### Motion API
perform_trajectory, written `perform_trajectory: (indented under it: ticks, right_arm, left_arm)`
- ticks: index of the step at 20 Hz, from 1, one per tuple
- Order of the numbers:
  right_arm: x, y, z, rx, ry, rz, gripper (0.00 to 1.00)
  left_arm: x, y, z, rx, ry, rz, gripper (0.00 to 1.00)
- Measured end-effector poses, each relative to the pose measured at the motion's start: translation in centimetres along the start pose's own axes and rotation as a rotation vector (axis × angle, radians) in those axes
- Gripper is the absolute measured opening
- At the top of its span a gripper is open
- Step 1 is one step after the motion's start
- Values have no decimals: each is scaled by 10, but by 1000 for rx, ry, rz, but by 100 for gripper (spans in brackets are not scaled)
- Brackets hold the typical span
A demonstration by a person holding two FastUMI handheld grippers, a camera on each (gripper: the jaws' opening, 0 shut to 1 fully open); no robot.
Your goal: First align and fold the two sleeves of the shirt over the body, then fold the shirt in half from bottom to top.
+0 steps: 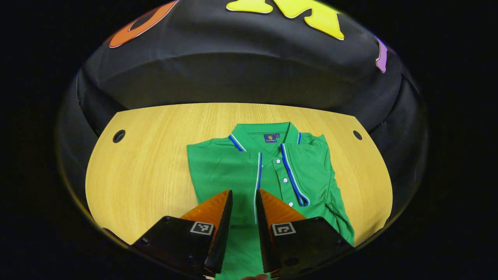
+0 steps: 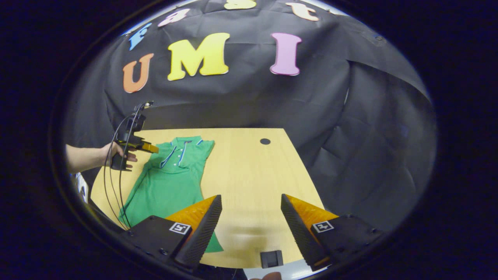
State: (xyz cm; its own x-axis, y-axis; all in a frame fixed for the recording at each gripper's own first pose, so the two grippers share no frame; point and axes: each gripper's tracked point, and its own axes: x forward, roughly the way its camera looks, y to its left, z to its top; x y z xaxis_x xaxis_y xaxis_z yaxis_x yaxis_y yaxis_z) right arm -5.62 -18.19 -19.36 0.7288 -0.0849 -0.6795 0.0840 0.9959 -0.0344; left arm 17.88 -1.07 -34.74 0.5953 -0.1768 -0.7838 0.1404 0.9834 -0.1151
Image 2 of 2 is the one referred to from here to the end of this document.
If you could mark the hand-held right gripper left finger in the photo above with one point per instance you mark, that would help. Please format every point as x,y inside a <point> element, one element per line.
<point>202,233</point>

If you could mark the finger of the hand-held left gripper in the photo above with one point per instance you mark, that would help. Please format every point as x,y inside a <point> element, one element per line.
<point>149,147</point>

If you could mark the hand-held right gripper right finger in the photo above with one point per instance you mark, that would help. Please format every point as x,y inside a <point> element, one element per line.
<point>299,233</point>

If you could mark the green T-shirt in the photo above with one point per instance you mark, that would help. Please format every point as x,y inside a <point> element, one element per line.
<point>167,186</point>

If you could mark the black round table grommet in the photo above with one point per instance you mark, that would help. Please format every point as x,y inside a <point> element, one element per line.
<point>265,141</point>

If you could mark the black backdrop cloth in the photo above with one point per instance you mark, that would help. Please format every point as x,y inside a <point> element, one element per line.
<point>350,136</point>

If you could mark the small black table bracket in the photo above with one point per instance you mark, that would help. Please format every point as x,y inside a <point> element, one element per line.
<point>271,259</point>

